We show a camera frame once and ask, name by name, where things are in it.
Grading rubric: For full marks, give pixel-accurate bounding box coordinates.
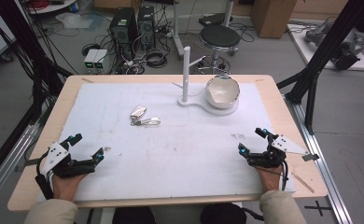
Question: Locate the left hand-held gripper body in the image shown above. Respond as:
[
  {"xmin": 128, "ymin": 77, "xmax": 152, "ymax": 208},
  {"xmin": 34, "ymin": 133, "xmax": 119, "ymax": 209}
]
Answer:
[{"xmin": 40, "ymin": 141, "xmax": 97, "ymax": 179}]

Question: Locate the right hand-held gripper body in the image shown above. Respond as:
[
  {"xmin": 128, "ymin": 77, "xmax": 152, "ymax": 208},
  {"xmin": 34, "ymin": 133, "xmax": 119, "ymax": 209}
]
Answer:
[{"xmin": 245, "ymin": 133, "xmax": 311, "ymax": 169}]

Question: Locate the person's right hand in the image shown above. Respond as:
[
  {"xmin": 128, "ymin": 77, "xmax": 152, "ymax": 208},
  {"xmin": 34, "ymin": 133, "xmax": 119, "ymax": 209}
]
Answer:
[{"xmin": 254, "ymin": 164, "xmax": 286, "ymax": 194}]

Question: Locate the person's left hand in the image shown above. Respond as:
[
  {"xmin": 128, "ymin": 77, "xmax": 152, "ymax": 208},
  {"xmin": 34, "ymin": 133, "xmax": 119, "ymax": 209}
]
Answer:
[{"xmin": 51, "ymin": 172, "xmax": 89, "ymax": 203}]

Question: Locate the grey tape strip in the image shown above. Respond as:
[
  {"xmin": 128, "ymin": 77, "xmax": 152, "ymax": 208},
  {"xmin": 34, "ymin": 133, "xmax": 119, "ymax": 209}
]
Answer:
[
  {"xmin": 22, "ymin": 158, "xmax": 42, "ymax": 167},
  {"xmin": 301, "ymin": 152, "xmax": 321, "ymax": 162}
]

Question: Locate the thin wooden stick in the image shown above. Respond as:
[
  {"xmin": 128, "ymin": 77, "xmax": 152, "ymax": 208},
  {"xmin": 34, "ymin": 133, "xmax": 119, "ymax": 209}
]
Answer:
[{"xmin": 290, "ymin": 171, "xmax": 315, "ymax": 194}]

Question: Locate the white eggshell-shaped bowl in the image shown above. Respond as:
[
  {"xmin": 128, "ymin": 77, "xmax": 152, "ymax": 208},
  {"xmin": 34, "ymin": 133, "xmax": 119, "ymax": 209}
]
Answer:
[{"xmin": 204, "ymin": 75, "xmax": 241, "ymax": 110}]

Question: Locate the person's right knee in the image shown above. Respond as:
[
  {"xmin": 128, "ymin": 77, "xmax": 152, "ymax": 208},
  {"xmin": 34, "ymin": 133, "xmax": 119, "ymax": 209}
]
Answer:
[{"xmin": 200, "ymin": 202, "xmax": 248, "ymax": 224}]

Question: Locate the person's knee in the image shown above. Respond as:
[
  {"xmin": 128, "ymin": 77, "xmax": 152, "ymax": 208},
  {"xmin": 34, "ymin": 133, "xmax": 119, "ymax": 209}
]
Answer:
[
  {"xmin": 200, "ymin": 202, "xmax": 248, "ymax": 224},
  {"xmin": 111, "ymin": 206, "xmax": 157, "ymax": 224}
]

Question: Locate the person's left knee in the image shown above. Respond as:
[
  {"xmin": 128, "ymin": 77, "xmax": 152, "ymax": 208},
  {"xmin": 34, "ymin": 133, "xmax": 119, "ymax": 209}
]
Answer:
[{"xmin": 111, "ymin": 206, "xmax": 157, "ymax": 224}]

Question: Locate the white foam mat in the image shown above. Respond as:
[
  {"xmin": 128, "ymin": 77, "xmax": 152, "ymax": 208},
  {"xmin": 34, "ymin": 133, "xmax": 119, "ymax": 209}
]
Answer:
[{"xmin": 37, "ymin": 81, "xmax": 297, "ymax": 203}]

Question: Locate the white power supply unit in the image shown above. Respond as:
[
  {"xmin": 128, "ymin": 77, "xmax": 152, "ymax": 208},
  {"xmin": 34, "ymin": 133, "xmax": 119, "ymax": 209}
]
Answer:
[
  {"xmin": 93, "ymin": 49, "xmax": 108, "ymax": 75},
  {"xmin": 83, "ymin": 49, "xmax": 99, "ymax": 75}
]

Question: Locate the white stand with round base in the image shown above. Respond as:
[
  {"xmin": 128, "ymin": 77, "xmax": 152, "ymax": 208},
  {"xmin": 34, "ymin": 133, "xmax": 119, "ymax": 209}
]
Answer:
[{"xmin": 172, "ymin": 46, "xmax": 240, "ymax": 118}]

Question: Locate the black round stool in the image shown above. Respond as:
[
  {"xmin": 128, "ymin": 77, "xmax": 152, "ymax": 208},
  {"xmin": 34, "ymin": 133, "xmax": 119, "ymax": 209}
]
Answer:
[{"xmin": 198, "ymin": 23, "xmax": 242, "ymax": 75}]

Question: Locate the brown cardboard box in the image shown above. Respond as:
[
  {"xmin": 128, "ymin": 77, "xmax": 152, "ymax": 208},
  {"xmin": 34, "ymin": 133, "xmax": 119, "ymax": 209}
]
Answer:
[{"xmin": 249, "ymin": 0, "xmax": 299, "ymax": 39}]

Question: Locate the clear plastic bag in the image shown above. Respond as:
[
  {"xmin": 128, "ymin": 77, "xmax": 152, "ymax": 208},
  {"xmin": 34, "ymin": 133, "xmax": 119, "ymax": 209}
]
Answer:
[{"xmin": 54, "ymin": 11, "xmax": 105, "ymax": 32}]

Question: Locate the large black computer tower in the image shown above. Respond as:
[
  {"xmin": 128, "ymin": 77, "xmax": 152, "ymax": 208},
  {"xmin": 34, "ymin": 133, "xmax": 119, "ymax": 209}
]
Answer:
[{"xmin": 109, "ymin": 7, "xmax": 138, "ymax": 61}]

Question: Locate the white floor board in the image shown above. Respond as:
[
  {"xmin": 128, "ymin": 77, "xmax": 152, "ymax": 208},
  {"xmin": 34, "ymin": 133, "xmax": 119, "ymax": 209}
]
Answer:
[{"xmin": 287, "ymin": 22, "xmax": 364, "ymax": 73}]

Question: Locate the flat black device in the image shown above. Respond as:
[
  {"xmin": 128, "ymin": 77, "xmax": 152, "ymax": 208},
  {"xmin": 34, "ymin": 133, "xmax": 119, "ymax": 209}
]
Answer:
[{"xmin": 198, "ymin": 12, "xmax": 234, "ymax": 28}]

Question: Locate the white desk leg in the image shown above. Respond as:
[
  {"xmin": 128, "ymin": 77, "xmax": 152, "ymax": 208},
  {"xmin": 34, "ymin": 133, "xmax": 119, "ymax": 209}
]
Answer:
[
  {"xmin": 222, "ymin": 0, "xmax": 235, "ymax": 28},
  {"xmin": 171, "ymin": 0, "xmax": 185, "ymax": 61}
]

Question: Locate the slim black computer tower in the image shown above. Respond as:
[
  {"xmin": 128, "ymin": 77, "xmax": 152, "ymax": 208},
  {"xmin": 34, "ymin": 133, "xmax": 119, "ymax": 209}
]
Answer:
[{"xmin": 136, "ymin": 5, "xmax": 156, "ymax": 51}]

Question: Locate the round white table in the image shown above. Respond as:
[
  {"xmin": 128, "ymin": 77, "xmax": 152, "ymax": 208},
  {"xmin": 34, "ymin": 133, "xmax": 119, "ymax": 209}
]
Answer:
[{"xmin": 24, "ymin": 0, "xmax": 79, "ymax": 16}]

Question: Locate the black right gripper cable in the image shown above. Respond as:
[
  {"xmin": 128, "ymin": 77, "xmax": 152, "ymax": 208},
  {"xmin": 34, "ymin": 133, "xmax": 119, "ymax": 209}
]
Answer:
[{"xmin": 280, "ymin": 160, "xmax": 290, "ymax": 191}]

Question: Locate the aluminium rail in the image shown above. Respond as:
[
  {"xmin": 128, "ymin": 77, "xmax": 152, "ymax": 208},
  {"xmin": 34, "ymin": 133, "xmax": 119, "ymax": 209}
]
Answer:
[
  {"xmin": 283, "ymin": 92, "xmax": 355, "ymax": 224},
  {"xmin": 0, "ymin": 123, "xmax": 40, "ymax": 214}
]

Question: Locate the silver key fob with strap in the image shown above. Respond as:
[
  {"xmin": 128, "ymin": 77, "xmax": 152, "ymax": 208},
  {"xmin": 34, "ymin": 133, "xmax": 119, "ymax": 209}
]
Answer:
[{"xmin": 129, "ymin": 105, "xmax": 161, "ymax": 127}]

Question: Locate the black metal frame with cables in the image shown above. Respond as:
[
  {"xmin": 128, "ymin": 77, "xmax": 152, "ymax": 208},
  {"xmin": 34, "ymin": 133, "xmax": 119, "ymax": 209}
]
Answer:
[{"xmin": 0, "ymin": 0, "xmax": 74, "ymax": 188}]

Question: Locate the black metal frame strut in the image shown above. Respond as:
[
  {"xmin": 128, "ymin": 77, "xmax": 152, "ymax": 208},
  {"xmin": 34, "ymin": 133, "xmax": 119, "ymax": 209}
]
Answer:
[{"xmin": 276, "ymin": 0, "xmax": 364, "ymax": 136}]

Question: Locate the tangle of black floor cables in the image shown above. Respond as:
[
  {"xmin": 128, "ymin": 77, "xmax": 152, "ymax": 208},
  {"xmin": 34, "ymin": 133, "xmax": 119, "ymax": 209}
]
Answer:
[{"xmin": 80, "ymin": 18, "xmax": 175, "ymax": 76}]

